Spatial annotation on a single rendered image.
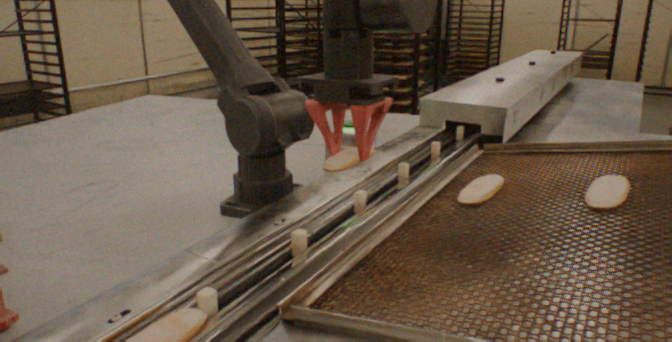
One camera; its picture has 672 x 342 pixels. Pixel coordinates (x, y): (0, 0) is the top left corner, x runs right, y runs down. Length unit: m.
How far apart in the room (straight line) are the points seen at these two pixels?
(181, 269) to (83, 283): 0.14
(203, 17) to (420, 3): 0.36
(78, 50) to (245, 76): 4.87
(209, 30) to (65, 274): 0.37
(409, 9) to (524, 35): 7.17
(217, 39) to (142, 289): 0.38
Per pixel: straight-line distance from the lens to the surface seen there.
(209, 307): 0.47
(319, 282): 0.43
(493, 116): 1.02
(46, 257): 0.70
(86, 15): 5.59
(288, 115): 0.68
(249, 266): 0.54
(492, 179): 0.62
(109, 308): 0.49
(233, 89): 0.69
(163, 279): 0.51
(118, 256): 0.67
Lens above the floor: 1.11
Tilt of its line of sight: 17 degrees down
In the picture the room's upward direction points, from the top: straight up
